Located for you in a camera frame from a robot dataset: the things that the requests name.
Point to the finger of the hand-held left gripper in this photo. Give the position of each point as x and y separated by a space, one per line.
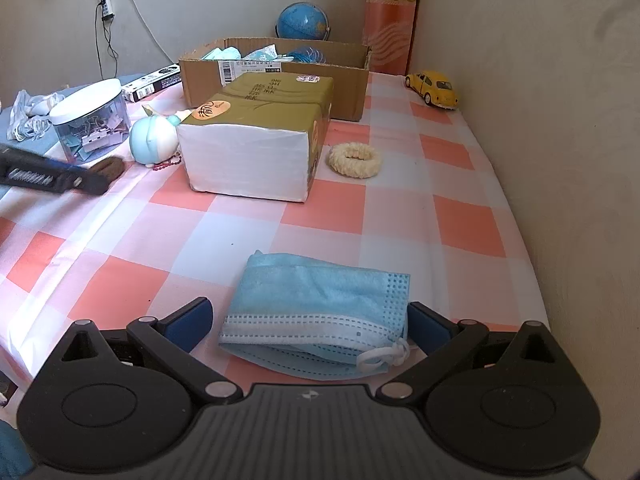
87 186
60 167

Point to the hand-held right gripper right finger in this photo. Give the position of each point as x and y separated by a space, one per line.
427 327

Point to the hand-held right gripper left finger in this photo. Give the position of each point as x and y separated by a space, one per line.
187 325

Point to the brown scrunchie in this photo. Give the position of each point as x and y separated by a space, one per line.
112 167

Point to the brown cardboard box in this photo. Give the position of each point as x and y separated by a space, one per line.
345 85

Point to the clear jar of binder clips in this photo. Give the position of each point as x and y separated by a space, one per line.
90 125

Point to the blue round figurine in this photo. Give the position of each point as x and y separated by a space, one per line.
150 140

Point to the long black box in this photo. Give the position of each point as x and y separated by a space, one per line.
150 82

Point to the pink checkered tablecloth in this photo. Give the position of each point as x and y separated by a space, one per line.
350 230

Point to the gold tissue pack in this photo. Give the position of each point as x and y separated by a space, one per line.
250 160

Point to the white power strip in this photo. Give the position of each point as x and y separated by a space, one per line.
106 5

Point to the cream scrunchie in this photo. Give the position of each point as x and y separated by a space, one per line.
355 160

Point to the yellow toy car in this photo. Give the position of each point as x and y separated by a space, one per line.
435 89

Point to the blue globe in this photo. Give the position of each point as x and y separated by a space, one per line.
300 22

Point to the pink patterned curtain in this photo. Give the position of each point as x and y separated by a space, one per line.
390 20

